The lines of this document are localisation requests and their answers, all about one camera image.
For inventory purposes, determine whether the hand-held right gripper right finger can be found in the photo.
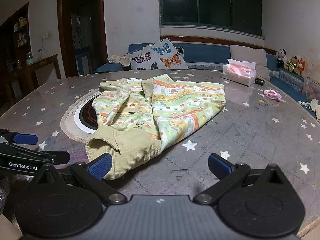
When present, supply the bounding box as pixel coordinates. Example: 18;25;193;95
194;153;288;205

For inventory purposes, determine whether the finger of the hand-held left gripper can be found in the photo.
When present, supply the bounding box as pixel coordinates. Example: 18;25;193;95
0;143;71;165
0;129;38;147

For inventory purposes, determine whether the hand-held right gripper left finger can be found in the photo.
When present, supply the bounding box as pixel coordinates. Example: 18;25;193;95
30;153;128;203

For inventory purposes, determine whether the patterned green child's jacket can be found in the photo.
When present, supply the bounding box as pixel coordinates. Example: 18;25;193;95
85;73;227;181

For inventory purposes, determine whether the round beige mat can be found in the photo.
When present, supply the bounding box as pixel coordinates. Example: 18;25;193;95
60;90;105;141

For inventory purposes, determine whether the star print table cover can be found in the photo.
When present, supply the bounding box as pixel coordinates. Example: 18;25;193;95
0;69;320;230

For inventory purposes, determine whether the black induction cooktop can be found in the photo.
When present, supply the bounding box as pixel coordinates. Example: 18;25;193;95
74;93;105;134

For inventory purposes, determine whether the wooden sideboard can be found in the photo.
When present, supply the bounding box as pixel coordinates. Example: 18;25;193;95
4;54;62;99

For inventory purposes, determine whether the pink tissue box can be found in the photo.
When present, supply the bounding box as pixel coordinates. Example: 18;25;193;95
222;59;257;87

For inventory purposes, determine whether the blue cabinet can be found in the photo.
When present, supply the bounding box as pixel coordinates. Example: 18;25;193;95
74;46;91;77

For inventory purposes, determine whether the cream cloth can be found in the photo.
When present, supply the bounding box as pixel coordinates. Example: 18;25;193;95
106;54;132;67

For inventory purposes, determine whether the white toy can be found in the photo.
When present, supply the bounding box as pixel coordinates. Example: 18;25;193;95
299;98;320;111

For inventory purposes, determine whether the wooden shelf cabinet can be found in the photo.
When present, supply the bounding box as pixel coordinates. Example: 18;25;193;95
0;2;33;68

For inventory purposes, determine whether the grey cushion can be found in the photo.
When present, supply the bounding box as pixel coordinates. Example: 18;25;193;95
229;44;271;81

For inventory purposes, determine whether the blue sofa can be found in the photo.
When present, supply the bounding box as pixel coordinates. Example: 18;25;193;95
94;42;314;105

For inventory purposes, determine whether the pink package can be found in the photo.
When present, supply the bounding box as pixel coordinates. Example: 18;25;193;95
302;77;320;98

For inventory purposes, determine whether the yellow bear plush toy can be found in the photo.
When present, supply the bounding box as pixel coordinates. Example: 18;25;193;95
285;54;299;74

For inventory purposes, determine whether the panda plush toy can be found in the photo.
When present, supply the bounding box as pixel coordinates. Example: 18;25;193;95
276;48;287;68

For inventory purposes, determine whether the butterfly print pillow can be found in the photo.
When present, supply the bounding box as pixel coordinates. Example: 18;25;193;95
130;39;189;71

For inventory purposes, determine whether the orange fox plush toy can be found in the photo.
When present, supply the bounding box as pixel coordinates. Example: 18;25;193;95
296;58;307;77

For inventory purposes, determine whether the dark window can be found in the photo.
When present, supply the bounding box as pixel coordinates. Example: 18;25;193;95
159;0;263;37

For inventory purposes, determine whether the pink hair tie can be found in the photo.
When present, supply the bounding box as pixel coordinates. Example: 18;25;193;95
263;89;285;102

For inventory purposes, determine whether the wooden door frame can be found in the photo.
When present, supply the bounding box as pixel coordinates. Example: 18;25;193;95
57;0;108;78

